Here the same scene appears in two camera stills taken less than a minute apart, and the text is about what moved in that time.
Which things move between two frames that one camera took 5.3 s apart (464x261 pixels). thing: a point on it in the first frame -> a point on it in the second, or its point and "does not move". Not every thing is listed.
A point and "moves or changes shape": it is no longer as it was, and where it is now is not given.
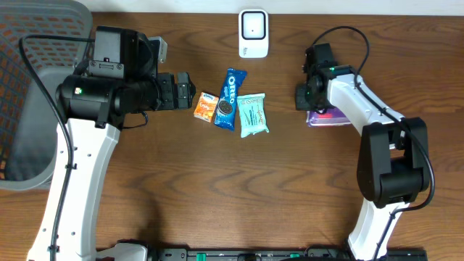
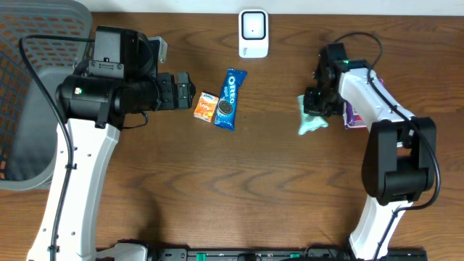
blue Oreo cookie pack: (226, 108) does not move
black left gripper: (182, 90) does not move
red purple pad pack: (332, 117) moves or changes shape
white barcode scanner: (253, 33) does not move
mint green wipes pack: (252, 114) -> (309, 123)
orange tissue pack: (206, 106) does not move
